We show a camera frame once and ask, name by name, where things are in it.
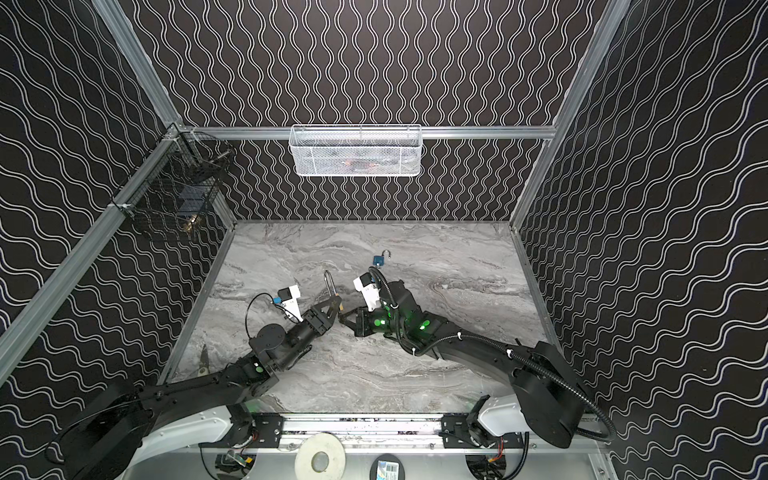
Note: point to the small blue padlock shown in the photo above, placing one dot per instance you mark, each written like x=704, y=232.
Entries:
x=381, y=259

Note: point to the scissors with pale handles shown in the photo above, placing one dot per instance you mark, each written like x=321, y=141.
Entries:
x=203, y=368

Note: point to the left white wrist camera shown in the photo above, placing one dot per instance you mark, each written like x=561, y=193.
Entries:
x=286, y=300

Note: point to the white tape roll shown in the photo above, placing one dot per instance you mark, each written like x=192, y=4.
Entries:
x=320, y=457

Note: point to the white wire mesh basket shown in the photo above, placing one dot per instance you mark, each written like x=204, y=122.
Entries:
x=356, y=150

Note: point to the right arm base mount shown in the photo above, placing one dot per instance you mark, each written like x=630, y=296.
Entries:
x=463, y=431

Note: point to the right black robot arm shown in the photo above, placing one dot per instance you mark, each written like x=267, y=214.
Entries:
x=547, y=398

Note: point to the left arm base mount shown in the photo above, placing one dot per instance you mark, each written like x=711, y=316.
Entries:
x=262, y=430

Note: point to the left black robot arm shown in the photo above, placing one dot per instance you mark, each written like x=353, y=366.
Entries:
x=101, y=440

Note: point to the black round labelled puck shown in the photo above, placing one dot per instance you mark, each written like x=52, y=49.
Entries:
x=387, y=467

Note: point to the large brass padlock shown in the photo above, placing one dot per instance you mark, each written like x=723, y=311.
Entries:
x=330, y=285

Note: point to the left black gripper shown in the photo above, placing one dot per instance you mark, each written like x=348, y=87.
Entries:
x=320, y=318

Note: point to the black wire mesh basket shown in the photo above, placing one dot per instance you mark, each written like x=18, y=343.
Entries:
x=174, y=203

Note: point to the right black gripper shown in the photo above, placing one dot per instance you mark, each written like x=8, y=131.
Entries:
x=364, y=321

